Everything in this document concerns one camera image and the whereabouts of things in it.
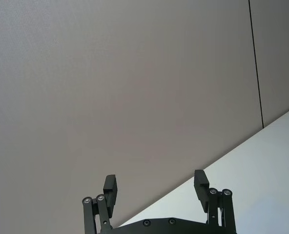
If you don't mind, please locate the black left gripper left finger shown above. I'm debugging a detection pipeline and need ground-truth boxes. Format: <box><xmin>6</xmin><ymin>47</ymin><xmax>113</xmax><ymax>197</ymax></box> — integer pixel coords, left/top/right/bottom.
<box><xmin>82</xmin><ymin>174</ymin><xmax>119</xmax><ymax>234</ymax></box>

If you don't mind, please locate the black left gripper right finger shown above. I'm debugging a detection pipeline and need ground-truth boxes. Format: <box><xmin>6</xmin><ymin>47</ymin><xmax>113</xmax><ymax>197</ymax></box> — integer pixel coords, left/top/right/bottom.
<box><xmin>193</xmin><ymin>169</ymin><xmax>237</xmax><ymax>234</ymax></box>

